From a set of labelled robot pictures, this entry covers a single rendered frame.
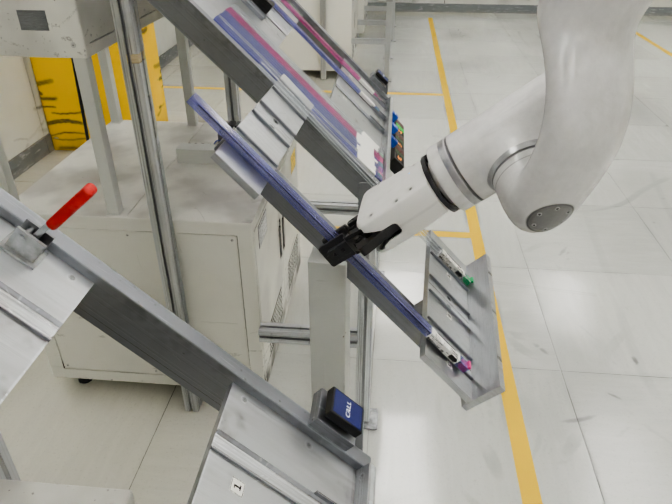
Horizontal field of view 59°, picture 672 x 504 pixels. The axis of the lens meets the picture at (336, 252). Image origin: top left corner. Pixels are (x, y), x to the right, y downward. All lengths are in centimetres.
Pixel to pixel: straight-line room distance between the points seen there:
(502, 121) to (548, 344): 156
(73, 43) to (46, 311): 91
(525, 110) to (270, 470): 45
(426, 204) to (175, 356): 32
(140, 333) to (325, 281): 35
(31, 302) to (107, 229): 101
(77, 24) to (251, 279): 70
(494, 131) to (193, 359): 40
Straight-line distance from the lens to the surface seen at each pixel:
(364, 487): 73
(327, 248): 75
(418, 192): 66
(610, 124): 58
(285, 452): 68
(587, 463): 182
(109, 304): 66
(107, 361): 189
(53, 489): 95
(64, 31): 144
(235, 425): 65
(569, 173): 58
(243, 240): 149
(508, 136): 64
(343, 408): 71
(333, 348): 100
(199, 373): 68
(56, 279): 63
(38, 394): 207
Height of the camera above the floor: 131
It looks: 32 degrees down
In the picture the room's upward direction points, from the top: straight up
